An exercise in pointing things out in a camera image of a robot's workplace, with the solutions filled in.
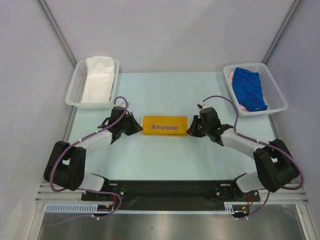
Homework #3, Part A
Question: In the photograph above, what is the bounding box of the white towel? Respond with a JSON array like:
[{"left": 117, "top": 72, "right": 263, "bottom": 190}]
[{"left": 81, "top": 56, "right": 115, "bottom": 104}]

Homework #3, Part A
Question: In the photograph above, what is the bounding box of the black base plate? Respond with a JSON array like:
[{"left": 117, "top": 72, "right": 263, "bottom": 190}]
[{"left": 81, "top": 180, "right": 260, "bottom": 210}]

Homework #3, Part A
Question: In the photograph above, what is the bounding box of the pink towel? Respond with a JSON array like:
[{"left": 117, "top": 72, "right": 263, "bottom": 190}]
[{"left": 228, "top": 71, "right": 249, "bottom": 113}]

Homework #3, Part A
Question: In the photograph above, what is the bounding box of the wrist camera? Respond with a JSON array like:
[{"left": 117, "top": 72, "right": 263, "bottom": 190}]
[
  {"left": 119, "top": 102, "right": 129, "bottom": 108},
  {"left": 197, "top": 102, "right": 209, "bottom": 110}
]

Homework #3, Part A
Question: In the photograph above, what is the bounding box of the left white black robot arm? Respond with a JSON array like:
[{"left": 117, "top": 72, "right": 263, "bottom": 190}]
[{"left": 43, "top": 106, "right": 143, "bottom": 200}]

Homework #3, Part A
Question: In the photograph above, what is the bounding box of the blue towel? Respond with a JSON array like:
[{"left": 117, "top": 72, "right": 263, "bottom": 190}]
[{"left": 231, "top": 67, "right": 268, "bottom": 112}]

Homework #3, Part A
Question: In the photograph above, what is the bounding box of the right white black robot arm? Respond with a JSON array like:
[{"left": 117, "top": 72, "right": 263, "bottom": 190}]
[{"left": 186, "top": 105, "right": 302, "bottom": 201}]

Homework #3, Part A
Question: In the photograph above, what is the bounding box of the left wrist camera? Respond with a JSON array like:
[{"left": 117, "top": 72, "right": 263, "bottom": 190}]
[{"left": 119, "top": 102, "right": 129, "bottom": 108}]

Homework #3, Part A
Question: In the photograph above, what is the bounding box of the white slotted cable duct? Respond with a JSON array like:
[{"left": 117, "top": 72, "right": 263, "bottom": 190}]
[{"left": 45, "top": 203, "right": 249, "bottom": 215}]

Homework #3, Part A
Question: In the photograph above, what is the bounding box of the white plastic basket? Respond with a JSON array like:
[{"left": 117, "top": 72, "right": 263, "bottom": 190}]
[
  {"left": 65, "top": 59, "right": 120, "bottom": 110},
  {"left": 223, "top": 62, "right": 288, "bottom": 118}
]

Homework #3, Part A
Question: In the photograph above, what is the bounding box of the right white plastic basket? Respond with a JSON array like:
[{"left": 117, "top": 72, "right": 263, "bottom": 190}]
[{"left": 223, "top": 62, "right": 288, "bottom": 118}]

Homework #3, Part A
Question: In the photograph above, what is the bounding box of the brown towel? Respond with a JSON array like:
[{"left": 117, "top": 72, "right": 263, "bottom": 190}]
[{"left": 141, "top": 115, "right": 189, "bottom": 137}]

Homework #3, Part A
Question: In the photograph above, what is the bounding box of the left white plastic basket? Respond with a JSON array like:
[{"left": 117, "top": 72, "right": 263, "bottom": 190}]
[{"left": 65, "top": 59, "right": 120, "bottom": 110}]

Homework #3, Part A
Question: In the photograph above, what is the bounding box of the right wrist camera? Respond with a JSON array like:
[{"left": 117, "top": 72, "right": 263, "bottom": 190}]
[{"left": 197, "top": 102, "right": 209, "bottom": 110}]

